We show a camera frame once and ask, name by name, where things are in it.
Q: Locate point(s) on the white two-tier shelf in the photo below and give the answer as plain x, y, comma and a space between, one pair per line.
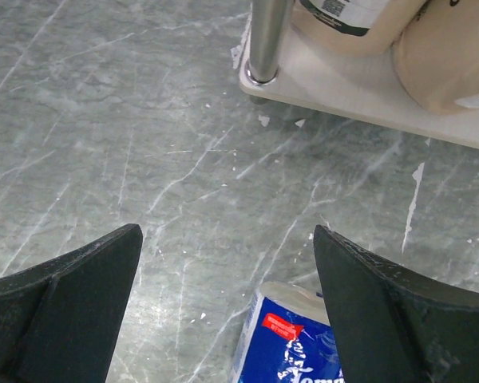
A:
280, 64

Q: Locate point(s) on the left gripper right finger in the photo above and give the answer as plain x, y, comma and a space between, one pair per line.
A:
392, 324

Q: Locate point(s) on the blue Tempo tissue pack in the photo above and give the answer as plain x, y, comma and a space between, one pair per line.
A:
286, 337

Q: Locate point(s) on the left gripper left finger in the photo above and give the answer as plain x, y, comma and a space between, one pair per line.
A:
60, 320

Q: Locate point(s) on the brown paper roll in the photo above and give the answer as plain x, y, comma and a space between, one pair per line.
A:
357, 27
436, 57

